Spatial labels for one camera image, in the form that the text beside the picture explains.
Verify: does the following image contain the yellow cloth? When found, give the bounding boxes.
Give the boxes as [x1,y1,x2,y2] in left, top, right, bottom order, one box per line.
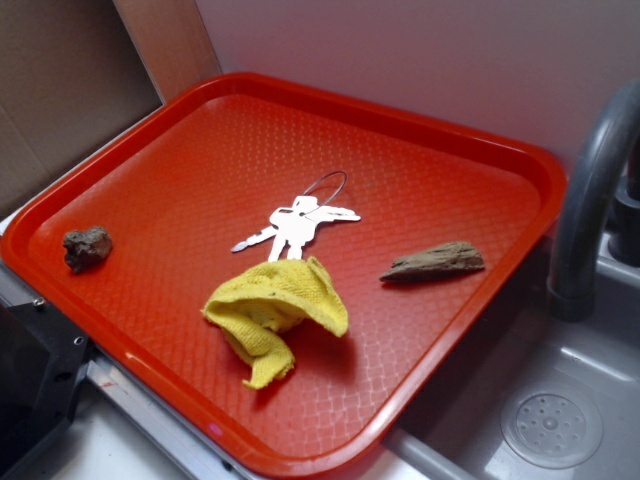
[202,257,349,390]

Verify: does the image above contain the red plastic tray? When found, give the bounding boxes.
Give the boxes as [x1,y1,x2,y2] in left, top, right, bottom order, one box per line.
[1,74,567,479]

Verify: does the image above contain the sink drain strainer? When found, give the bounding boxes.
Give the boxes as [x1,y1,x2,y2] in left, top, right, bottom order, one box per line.
[500,383,603,470]

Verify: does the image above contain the grey sink basin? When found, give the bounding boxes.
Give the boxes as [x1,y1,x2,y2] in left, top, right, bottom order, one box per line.
[384,246,639,479]

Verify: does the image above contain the silver keys on wire ring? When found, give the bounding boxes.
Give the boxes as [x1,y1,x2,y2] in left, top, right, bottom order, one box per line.
[231,170,361,262]

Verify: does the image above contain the grey faucet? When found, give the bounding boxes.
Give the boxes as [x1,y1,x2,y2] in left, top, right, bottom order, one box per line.
[547,79,639,322]

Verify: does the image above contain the black faucet knob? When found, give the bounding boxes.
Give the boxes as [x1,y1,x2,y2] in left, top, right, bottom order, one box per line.
[608,142,639,267]

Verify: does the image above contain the cardboard panel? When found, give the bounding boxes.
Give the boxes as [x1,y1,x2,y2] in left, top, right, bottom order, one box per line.
[1,1,160,216]

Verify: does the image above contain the wooden board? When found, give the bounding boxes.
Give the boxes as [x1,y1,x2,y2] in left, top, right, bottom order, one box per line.
[114,0,222,103]

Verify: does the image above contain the black metal bracket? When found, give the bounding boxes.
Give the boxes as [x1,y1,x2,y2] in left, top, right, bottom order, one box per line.
[1,298,92,479]

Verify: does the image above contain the brown rock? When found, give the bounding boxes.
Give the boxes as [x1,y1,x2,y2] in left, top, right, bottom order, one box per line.
[63,226,113,274]

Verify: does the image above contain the brown wood chip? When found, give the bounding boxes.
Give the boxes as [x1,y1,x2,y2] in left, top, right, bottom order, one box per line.
[379,241,485,282]

